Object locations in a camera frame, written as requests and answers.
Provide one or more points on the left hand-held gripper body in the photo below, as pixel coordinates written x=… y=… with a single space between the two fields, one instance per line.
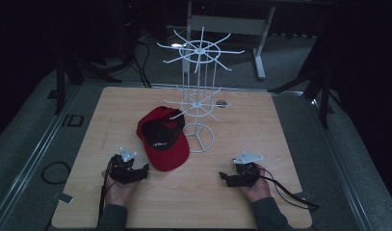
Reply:
x=121 y=166

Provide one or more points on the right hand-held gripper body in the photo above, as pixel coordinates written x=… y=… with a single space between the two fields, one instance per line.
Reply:
x=246 y=171

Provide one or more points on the person's right hand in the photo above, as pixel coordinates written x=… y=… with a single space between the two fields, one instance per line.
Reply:
x=257 y=191

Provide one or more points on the person's left hand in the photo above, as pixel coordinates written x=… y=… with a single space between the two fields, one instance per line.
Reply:
x=118 y=191

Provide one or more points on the red and black cap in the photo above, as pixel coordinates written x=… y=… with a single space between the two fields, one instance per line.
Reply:
x=166 y=150

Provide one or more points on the black tripod stand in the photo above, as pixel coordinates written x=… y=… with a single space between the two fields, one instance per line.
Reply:
x=60 y=77
x=323 y=86

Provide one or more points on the black rectangular floor bracket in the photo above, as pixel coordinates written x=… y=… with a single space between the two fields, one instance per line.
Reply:
x=73 y=120

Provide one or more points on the grey metal desk frame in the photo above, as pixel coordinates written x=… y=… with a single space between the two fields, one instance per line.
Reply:
x=229 y=24

